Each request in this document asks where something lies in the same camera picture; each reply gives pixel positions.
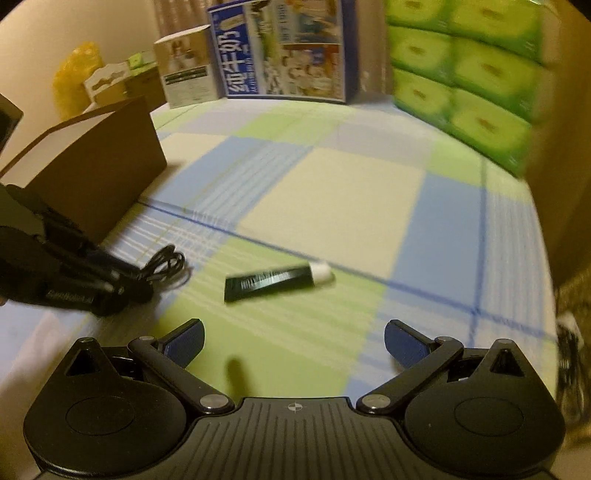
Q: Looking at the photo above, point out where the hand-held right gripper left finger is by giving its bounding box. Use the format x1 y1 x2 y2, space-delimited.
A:
65 318 236 416

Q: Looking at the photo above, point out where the checked cloth desktop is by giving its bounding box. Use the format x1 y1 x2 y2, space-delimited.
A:
0 99 559 407

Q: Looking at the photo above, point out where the plain brown cardboard box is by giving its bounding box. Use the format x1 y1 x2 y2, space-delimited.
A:
124 69 169 112

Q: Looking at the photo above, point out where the small green tissue box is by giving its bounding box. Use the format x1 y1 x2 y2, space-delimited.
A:
127 52 158 72

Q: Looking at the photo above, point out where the dark green tube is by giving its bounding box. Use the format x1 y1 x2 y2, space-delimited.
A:
224 261 334 304

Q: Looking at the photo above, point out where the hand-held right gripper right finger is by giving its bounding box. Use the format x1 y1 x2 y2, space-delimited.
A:
355 318 532 415

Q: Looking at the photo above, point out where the blue milk carton box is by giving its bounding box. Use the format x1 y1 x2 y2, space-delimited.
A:
206 0 358 104

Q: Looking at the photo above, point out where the brown cardboard storage box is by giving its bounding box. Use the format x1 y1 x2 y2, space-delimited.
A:
0 95 168 245

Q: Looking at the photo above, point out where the yellow plastic bag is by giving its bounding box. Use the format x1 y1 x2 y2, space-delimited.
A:
52 41 100 118

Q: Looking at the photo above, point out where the white product box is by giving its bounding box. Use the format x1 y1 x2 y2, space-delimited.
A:
153 25 220 110

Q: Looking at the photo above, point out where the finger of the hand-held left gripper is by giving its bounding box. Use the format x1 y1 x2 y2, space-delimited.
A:
41 207 145 283
45 248 154 306

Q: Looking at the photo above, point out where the golden curtain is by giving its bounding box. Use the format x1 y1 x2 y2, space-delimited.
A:
526 0 591 287

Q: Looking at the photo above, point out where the black cable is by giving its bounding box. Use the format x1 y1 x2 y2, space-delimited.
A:
137 244 192 290

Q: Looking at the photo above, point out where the cardboard box with scalloped flap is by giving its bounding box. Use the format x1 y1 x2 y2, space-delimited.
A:
83 64 132 112

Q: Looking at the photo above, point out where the beige curtain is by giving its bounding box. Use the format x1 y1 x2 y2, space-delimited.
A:
152 0 213 42

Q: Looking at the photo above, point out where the stack of green tissue packs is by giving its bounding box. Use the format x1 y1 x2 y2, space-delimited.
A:
385 0 555 178

